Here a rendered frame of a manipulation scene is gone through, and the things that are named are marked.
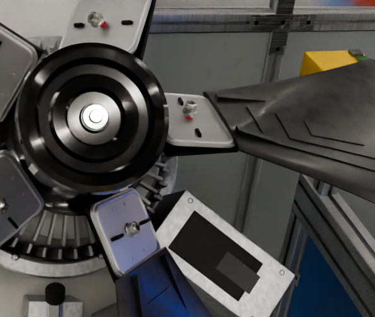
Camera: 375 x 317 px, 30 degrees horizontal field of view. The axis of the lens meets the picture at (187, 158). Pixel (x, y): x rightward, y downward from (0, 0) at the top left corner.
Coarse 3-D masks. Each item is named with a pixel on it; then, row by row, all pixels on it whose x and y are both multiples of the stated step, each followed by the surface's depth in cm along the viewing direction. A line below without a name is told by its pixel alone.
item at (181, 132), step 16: (176, 96) 66; (192, 96) 66; (176, 112) 63; (208, 112) 64; (176, 128) 60; (192, 128) 61; (208, 128) 62; (224, 128) 62; (176, 144) 58; (192, 144) 59; (208, 144) 59; (224, 144) 60
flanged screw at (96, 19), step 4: (92, 12) 60; (88, 16) 60; (92, 16) 60; (96, 16) 60; (100, 16) 60; (88, 20) 60; (92, 20) 60; (96, 20) 60; (100, 20) 60; (92, 24) 60; (96, 24) 60; (100, 24) 60; (104, 24) 61
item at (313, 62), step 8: (304, 56) 107; (312, 56) 106; (320, 56) 106; (328, 56) 107; (336, 56) 107; (344, 56) 107; (304, 64) 107; (312, 64) 105; (320, 64) 104; (328, 64) 104; (336, 64) 104; (344, 64) 105; (304, 72) 108; (312, 72) 105
